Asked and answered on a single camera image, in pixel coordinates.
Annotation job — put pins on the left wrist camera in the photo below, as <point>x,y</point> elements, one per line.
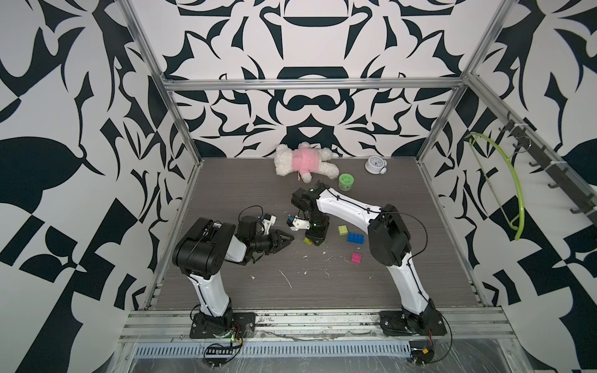
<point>255,226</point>

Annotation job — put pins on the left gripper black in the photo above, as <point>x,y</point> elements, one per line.
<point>276,242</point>

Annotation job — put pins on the blue lego brick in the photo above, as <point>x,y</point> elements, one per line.
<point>355,238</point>

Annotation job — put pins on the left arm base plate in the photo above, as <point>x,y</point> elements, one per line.
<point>240,324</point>

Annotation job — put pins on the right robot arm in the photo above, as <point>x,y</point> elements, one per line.
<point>388,240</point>

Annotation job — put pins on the white alarm clock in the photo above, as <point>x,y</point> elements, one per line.
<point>376,165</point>

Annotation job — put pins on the black wall hook rail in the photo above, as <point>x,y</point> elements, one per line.
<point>544,158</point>

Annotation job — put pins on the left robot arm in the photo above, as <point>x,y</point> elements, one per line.
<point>203,250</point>

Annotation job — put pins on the pink lego brick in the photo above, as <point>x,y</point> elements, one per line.
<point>356,258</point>

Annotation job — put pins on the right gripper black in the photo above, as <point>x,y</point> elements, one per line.
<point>315,236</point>

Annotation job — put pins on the green lidded jar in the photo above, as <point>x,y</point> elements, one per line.
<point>345,182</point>

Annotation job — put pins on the white teddy bear pink shirt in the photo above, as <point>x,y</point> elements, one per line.
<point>305,161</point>

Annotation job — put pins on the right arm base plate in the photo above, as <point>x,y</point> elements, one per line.
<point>404,323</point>

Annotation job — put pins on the aluminium frame rail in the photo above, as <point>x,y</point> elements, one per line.
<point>311,84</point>

